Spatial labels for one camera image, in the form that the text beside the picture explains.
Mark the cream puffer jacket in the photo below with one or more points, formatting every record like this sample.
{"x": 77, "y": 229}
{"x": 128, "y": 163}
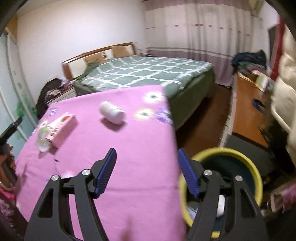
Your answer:
{"x": 283, "y": 100}

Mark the clothes pile on desk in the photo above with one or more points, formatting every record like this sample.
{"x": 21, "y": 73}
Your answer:
{"x": 258, "y": 58}

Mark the pink milk carton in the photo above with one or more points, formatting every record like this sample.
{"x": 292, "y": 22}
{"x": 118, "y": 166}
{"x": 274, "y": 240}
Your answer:
{"x": 60, "y": 129}

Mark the small white bottle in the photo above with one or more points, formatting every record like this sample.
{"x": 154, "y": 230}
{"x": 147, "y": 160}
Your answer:
{"x": 112, "y": 113}

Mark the yellow trash bin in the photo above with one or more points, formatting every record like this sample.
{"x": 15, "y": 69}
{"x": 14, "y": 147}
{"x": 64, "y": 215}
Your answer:
{"x": 222, "y": 180}

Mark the red puffer jacket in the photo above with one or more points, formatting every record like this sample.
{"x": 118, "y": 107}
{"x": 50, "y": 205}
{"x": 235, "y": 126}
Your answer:
{"x": 277, "y": 49}

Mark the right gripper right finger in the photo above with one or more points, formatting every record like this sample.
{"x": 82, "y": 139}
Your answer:
{"x": 192, "y": 175}

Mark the sliding wardrobe door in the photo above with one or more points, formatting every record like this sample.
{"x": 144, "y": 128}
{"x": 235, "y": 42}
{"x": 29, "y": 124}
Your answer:
{"x": 16, "y": 99}

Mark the wooden desk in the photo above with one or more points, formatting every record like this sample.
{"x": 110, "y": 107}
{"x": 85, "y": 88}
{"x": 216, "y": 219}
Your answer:
{"x": 248, "y": 119}

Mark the bed with green quilt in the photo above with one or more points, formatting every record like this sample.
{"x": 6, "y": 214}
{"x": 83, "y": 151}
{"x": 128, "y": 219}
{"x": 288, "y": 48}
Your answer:
{"x": 186, "y": 82}

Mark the clear bottle green cap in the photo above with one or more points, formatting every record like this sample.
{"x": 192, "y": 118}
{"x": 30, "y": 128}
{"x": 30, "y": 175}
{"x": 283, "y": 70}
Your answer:
{"x": 41, "y": 140}

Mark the pile of dark clothes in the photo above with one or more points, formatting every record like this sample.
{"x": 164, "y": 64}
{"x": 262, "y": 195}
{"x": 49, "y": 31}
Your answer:
{"x": 44, "y": 96}

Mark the white nightstand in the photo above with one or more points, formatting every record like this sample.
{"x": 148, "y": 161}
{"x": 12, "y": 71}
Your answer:
{"x": 66, "y": 94}

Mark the pink white curtain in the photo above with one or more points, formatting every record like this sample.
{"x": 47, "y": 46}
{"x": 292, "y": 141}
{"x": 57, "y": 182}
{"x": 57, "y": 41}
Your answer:
{"x": 210, "y": 31}

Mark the black television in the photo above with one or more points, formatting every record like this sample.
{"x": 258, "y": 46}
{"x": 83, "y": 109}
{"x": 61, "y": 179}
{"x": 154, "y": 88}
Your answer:
{"x": 272, "y": 34}

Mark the wooden headboard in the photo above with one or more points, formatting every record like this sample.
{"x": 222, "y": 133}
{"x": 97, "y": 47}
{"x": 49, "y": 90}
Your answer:
{"x": 75, "y": 66}

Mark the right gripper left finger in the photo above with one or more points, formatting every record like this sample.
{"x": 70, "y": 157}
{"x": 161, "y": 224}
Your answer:
{"x": 51, "y": 218}

